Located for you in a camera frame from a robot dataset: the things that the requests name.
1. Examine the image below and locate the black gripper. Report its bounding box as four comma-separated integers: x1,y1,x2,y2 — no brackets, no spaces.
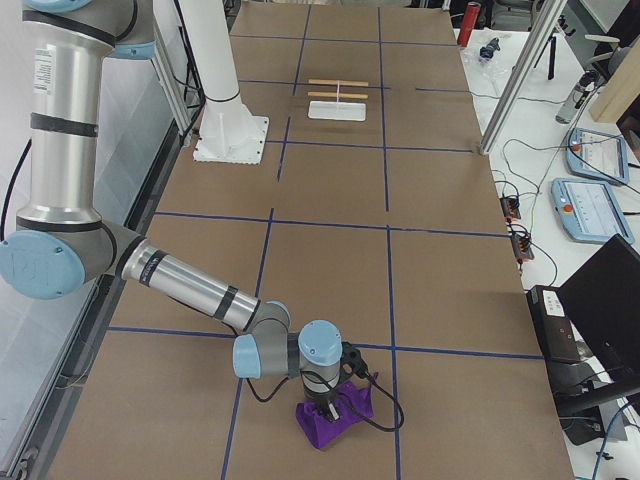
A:
311,395,340,421

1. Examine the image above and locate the purple microfiber towel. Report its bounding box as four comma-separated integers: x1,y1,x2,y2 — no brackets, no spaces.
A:
295,381,374,449

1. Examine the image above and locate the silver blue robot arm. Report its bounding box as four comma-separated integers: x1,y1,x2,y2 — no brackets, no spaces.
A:
1,1,343,422

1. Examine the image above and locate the lower wooden rack rod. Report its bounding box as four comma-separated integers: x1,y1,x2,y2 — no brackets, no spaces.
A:
307,91,369,101

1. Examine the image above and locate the black box with label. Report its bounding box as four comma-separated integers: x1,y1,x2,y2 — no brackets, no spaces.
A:
526,285,581,364

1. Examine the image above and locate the orange black connector block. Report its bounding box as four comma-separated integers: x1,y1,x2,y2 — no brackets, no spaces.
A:
499,195,521,223

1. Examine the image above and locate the black monitor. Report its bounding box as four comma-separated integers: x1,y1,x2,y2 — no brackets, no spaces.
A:
558,234,639,373

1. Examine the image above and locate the near blue teach pendant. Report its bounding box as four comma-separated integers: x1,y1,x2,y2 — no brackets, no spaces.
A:
551,178,635,244

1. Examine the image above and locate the blue teach pendant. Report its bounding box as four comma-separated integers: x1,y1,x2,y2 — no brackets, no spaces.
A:
566,128,629,185
551,178,635,244

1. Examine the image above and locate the far blue teach pendant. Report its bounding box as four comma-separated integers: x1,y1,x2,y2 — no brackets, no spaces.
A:
566,128,629,185

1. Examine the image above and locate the black folded umbrella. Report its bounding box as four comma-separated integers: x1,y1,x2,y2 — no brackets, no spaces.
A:
479,37,501,61

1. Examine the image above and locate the red cylinder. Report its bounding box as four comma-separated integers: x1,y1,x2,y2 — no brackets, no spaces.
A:
457,1,481,48

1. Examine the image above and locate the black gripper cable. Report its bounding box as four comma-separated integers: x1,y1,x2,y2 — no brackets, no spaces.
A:
243,372,405,433

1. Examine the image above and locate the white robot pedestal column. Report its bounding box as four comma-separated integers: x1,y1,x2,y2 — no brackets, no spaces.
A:
178,0,269,165

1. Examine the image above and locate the aluminium frame post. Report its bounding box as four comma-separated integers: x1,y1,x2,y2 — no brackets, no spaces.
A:
478,0,567,155

